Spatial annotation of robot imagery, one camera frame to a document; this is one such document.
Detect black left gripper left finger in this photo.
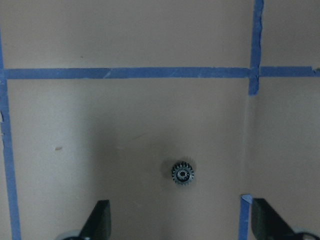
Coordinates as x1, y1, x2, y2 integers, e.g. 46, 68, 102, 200
78, 200, 111, 240

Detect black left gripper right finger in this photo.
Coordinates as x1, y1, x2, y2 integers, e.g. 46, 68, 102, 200
251, 198, 303, 240

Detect small black bearing gear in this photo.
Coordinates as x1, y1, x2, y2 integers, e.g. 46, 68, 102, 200
171, 161, 195, 185

